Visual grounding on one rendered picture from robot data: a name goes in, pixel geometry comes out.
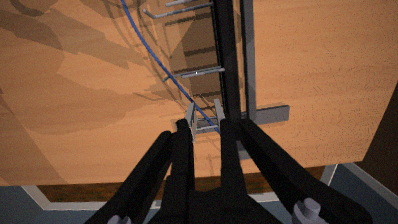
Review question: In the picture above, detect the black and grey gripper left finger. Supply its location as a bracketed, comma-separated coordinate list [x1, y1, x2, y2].
[84, 103, 197, 224]

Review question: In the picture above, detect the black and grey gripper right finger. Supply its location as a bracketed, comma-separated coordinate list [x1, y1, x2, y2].
[214, 98, 373, 224]

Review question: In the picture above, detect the grey rack with black patch panel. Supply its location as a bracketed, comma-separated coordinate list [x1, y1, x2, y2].
[142, 0, 290, 134]

